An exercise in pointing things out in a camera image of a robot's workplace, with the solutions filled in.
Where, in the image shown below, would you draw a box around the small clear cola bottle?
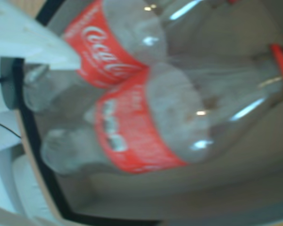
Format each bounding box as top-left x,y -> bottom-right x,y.
41,43 -> 283,177

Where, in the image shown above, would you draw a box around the large clear cola bottle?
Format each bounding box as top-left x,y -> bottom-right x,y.
23,0 -> 241,113

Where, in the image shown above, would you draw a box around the grey cardboard box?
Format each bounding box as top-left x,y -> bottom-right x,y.
0,0 -> 283,226

